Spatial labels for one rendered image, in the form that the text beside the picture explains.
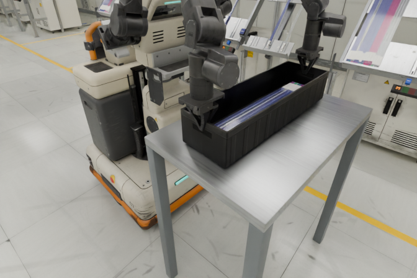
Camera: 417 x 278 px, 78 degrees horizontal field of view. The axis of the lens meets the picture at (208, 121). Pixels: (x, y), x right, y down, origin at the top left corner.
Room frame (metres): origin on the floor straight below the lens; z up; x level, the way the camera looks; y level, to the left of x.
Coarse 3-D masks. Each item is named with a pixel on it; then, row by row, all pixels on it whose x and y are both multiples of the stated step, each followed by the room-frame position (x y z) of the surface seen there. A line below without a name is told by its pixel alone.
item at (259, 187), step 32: (288, 128) 0.71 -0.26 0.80; (320, 128) 0.71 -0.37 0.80; (352, 128) 0.71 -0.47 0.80; (160, 160) 0.65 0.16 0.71; (192, 160) 0.55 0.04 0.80; (256, 160) 0.55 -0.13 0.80; (288, 160) 0.55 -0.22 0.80; (320, 160) 0.55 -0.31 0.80; (352, 160) 0.83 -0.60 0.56; (160, 192) 0.64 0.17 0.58; (224, 192) 0.43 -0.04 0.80; (256, 192) 0.43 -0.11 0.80; (288, 192) 0.43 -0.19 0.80; (160, 224) 0.65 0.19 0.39; (256, 224) 0.36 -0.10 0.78; (320, 224) 0.83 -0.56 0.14; (256, 256) 0.35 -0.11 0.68
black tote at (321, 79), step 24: (264, 72) 0.91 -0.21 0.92; (288, 72) 1.02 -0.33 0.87; (312, 72) 0.95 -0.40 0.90; (240, 96) 0.81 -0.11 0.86; (264, 96) 0.91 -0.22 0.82; (288, 96) 0.71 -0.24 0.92; (312, 96) 0.84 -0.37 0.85; (192, 120) 0.59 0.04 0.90; (216, 120) 0.72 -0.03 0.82; (264, 120) 0.62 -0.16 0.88; (288, 120) 0.73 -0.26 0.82; (192, 144) 0.60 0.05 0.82; (216, 144) 0.53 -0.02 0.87; (240, 144) 0.55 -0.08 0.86
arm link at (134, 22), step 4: (128, 16) 0.88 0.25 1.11; (132, 16) 0.89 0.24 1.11; (136, 16) 0.90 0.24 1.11; (140, 16) 0.91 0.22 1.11; (128, 20) 0.87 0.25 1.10; (132, 20) 0.88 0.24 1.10; (136, 20) 0.89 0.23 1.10; (140, 20) 0.90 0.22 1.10; (128, 24) 0.87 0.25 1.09; (132, 24) 0.87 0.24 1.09; (136, 24) 0.88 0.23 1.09; (140, 24) 0.89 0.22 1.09; (128, 28) 0.87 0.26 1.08; (132, 28) 0.87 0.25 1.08; (136, 28) 0.88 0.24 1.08; (140, 28) 0.89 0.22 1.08; (128, 32) 0.87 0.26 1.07; (132, 32) 0.88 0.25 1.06; (136, 32) 0.88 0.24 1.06; (140, 32) 0.89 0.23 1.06; (124, 36) 0.88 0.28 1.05; (136, 36) 0.90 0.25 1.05
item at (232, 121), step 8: (280, 88) 0.91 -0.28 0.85; (288, 88) 0.91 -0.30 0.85; (296, 88) 0.91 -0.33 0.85; (272, 96) 0.84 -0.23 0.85; (280, 96) 0.84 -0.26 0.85; (256, 104) 0.78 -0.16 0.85; (264, 104) 0.78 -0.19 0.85; (240, 112) 0.72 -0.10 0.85; (248, 112) 0.72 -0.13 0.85; (256, 112) 0.72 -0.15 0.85; (224, 120) 0.67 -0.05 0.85; (232, 120) 0.67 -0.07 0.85; (240, 120) 0.67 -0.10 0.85; (224, 128) 0.63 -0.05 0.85
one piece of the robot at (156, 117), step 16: (160, 32) 1.07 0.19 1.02; (176, 32) 1.13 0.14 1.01; (144, 48) 1.03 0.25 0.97; (160, 48) 1.08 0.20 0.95; (144, 64) 1.13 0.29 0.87; (176, 80) 1.16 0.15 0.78; (144, 96) 1.10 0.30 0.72; (176, 96) 1.12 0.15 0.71; (144, 112) 1.11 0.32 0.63; (160, 112) 1.06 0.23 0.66; (176, 112) 1.08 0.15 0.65; (160, 128) 1.02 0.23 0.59
